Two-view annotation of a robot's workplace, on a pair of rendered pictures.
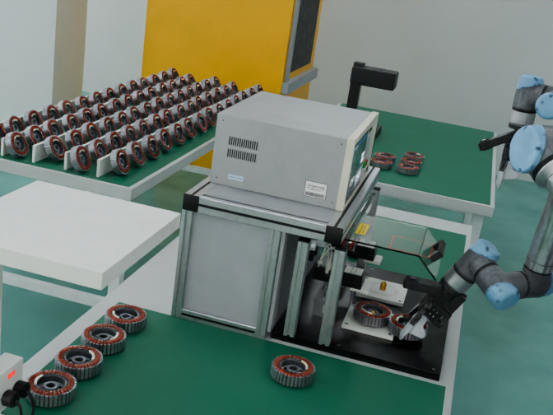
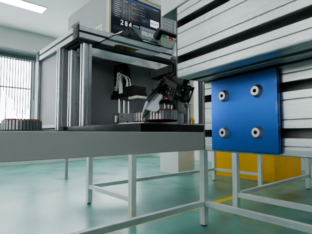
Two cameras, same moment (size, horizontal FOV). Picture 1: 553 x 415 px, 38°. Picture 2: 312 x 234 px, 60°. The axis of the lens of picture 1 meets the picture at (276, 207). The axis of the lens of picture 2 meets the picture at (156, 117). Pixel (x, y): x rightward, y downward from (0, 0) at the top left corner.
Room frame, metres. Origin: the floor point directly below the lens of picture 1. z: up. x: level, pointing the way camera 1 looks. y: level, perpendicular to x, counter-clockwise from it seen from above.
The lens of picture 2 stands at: (1.37, -0.92, 0.74)
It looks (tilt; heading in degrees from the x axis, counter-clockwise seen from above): 4 degrees up; 36
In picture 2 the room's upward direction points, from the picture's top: straight up
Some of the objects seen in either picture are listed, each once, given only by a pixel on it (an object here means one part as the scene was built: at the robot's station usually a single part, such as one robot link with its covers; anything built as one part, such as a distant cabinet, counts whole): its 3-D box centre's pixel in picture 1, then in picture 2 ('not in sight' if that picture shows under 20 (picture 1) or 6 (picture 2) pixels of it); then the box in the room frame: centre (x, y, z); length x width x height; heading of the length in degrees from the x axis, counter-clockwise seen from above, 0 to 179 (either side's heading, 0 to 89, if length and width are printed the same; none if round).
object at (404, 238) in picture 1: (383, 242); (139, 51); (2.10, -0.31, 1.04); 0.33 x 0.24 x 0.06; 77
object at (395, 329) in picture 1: (407, 327); (161, 115); (2.08, -0.42, 0.80); 0.11 x 0.11 x 0.04
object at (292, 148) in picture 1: (298, 145); (126, 36); (2.33, -0.04, 1.22); 0.44 x 0.39 x 0.20; 167
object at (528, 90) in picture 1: (529, 93); not in sight; (2.48, -0.72, 1.45); 0.09 x 0.08 x 0.11; 62
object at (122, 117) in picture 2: (324, 303); (124, 120); (2.16, -0.18, 0.80); 0.07 x 0.05 x 0.06; 167
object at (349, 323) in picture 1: (370, 321); (146, 124); (2.13, -0.32, 0.78); 0.15 x 0.15 x 0.01; 77
